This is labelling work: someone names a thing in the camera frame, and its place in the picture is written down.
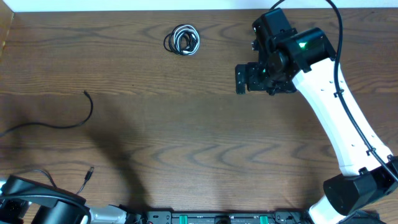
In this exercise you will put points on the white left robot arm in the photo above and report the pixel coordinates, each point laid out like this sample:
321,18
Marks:
56,206

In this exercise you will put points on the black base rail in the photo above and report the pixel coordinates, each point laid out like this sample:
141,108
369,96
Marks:
278,217

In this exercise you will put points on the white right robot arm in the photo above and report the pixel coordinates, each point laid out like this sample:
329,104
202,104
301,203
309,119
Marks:
306,62

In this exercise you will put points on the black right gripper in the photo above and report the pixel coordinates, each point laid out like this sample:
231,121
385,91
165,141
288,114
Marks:
251,70

